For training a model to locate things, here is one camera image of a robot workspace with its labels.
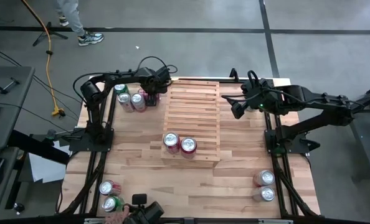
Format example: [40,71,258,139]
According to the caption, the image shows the red beverage can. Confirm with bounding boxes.
[98,179,123,197]

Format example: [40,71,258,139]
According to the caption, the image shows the white beverage can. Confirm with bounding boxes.
[252,185,276,203]

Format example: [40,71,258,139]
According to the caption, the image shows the black caster wheel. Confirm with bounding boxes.
[12,202,26,215]

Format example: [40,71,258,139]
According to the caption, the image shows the red can bottom right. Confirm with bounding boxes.
[253,169,276,188]

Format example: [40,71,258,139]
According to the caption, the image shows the red can white labels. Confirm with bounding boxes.
[162,131,181,155]

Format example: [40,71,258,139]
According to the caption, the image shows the red white seltzer can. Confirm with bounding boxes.
[130,92,148,113]

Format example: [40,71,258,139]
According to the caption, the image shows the black desk beam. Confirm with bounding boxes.
[6,129,71,166]

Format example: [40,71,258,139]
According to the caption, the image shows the red can small label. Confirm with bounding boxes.
[180,136,198,159]

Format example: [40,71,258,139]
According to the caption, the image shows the black tripod stand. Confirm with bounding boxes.
[32,21,69,47]

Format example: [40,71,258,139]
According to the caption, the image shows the dark metal stand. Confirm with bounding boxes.
[346,80,370,183]

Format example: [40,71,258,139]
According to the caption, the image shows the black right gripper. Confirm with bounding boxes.
[230,79,282,120]

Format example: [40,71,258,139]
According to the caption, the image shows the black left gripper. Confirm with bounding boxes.
[141,67,173,108]

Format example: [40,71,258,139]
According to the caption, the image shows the grey desk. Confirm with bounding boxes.
[0,65,36,151]
[0,147,20,221]

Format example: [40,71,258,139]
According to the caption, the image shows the white paper sheets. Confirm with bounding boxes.
[27,140,71,184]

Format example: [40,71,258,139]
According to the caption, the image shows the yellow power cable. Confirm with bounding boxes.
[20,0,64,118]

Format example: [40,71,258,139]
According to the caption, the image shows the red can barcode label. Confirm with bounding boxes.
[137,88,161,105]

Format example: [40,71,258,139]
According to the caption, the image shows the wooden slatted shelf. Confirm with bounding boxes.
[160,79,222,170]

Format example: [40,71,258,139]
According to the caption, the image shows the black handle tool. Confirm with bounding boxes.
[0,77,21,99]

